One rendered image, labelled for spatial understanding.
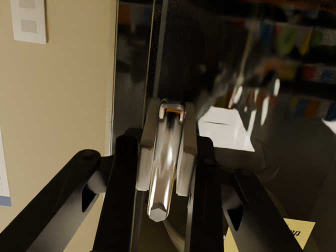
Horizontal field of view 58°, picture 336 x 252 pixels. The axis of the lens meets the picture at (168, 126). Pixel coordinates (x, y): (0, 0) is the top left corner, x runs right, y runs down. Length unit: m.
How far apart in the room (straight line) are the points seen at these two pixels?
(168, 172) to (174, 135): 0.03
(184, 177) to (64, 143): 0.66
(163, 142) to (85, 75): 0.55
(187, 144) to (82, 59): 0.57
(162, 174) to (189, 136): 0.04
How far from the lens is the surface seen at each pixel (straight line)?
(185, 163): 0.16
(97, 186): 0.16
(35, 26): 0.73
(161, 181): 0.20
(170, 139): 0.19
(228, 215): 0.16
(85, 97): 0.74
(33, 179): 0.91
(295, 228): 0.32
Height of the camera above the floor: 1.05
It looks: 26 degrees up
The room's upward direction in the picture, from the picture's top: 172 degrees counter-clockwise
